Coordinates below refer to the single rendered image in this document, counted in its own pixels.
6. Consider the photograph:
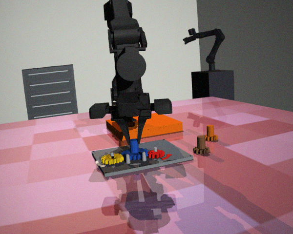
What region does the yellow gear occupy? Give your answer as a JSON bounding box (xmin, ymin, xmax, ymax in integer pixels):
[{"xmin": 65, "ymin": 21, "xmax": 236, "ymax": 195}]
[{"xmin": 101, "ymin": 153, "xmax": 124, "ymax": 164}]

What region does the orange gear with tall hub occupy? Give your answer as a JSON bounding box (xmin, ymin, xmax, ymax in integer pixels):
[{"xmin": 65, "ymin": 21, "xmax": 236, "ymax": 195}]
[{"xmin": 205, "ymin": 125, "xmax": 218, "ymax": 141}]

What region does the blue gear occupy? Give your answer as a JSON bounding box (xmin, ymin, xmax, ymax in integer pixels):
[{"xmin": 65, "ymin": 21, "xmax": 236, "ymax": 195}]
[{"xmin": 121, "ymin": 139, "xmax": 148, "ymax": 160}]

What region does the red gear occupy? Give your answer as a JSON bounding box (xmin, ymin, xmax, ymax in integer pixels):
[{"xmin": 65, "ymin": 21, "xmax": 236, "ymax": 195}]
[{"xmin": 147, "ymin": 150, "xmax": 165, "ymax": 158}]

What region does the dark brown gear with cylindrical hub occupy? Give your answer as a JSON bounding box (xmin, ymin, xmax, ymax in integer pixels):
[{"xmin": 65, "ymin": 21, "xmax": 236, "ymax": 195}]
[{"xmin": 193, "ymin": 136, "xmax": 210, "ymax": 154}]

